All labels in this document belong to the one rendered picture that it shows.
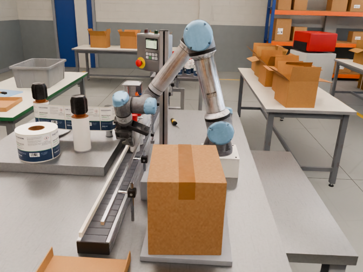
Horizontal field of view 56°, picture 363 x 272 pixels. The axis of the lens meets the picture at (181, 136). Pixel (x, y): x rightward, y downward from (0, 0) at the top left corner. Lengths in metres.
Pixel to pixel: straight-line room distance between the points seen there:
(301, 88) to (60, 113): 2.07
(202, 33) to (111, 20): 8.22
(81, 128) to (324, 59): 5.89
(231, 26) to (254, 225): 8.21
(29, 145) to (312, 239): 1.31
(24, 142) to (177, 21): 7.82
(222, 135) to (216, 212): 0.49
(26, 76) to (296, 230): 3.06
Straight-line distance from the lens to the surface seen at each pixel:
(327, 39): 7.14
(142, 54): 1.86
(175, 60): 1.57
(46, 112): 2.13
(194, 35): 1.39
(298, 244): 1.33
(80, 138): 1.84
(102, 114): 2.01
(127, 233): 1.31
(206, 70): 1.43
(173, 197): 1.05
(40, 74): 3.72
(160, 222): 1.10
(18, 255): 1.30
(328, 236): 1.42
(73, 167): 1.73
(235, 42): 9.39
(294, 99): 3.22
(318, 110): 3.26
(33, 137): 1.76
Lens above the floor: 1.61
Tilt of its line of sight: 21 degrees down
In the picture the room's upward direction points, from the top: 1 degrees clockwise
